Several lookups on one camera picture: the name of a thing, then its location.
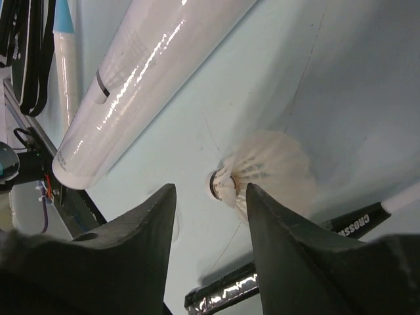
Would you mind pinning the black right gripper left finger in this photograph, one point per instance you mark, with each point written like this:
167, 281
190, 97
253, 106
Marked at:
117, 268

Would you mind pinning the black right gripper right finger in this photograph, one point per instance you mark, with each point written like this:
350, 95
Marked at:
303, 268

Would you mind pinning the white feather shuttlecock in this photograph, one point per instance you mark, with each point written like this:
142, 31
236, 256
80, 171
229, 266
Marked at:
272, 160

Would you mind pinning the white shuttlecock tube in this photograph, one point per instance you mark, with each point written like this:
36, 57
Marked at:
155, 50

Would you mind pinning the black shuttlecock tube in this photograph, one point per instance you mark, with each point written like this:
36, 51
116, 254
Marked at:
9, 167

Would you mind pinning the white racket black grip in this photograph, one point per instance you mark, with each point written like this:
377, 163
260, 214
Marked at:
358, 223

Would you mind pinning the blue racket white grip left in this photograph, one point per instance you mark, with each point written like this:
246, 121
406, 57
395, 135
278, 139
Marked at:
66, 63

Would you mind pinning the black sport racket cover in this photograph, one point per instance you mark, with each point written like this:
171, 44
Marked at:
27, 48

